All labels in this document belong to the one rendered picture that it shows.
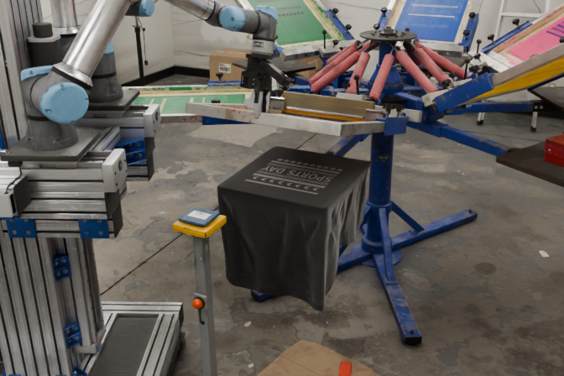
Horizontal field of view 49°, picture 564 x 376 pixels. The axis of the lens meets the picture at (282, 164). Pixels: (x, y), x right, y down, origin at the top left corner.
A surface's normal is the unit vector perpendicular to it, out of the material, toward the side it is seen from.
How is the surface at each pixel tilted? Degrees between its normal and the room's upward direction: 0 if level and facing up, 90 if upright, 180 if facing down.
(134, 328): 0
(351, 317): 0
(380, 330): 0
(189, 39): 90
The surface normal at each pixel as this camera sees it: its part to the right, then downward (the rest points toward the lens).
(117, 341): -0.01, -0.93
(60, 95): 0.54, 0.41
